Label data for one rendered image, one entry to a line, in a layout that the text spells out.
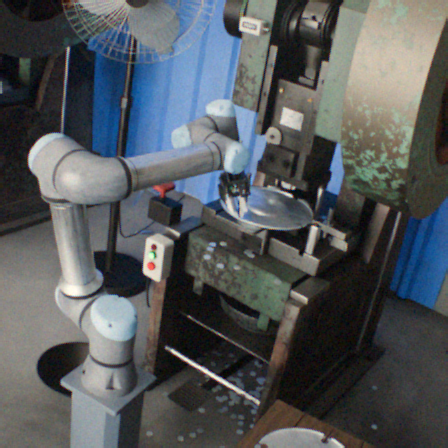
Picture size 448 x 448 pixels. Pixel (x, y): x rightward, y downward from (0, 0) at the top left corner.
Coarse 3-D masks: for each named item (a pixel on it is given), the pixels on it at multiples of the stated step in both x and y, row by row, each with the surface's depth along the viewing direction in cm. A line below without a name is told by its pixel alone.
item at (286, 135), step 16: (288, 80) 194; (304, 80) 194; (288, 96) 194; (304, 96) 190; (272, 112) 199; (288, 112) 195; (304, 112) 192; (272, 128) 199; (288, 128) 197; (304, 128) 193; (272, 144) 199; (288, 144) 198; (272, 160) 199; (288, 160) 196; (304, 160) 197; (320, 160) 205; (288, 176) 198; (304, 176) 200
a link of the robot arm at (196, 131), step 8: (200, 120) 171; (208, 120) 171; (184, 128) 168; (192, 128) 168; (200, 128) 168; (208, 128) 168; (216, 128) 172; (176, 136) 168; (184, 136) 167; (192, 136) 168; (200, 136) 166; (176, 144) 170; (184, 144) 167
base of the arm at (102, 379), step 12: (96, 360) 162; (132, 360) 167; (84, 372) 169; (96, 372) 163; (108, 372) 163; (120, 372) 164; (132, 372) 167; (84, 384) 166; (96, 384) 164; (108, 384) 163; (120, 384) 164; (132, 384) 167; (108, 396) 164; (120, 396) 165
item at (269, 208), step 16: (256, 192) 214; (272, 192) 216; (224, 208) 198; (256, 208) 201; (272, 208) 203; (288, 208) 206; (304, 208) 208; (256, 224) 191; (272, 224) 194; (288, 224) 196; (304, 224) 198
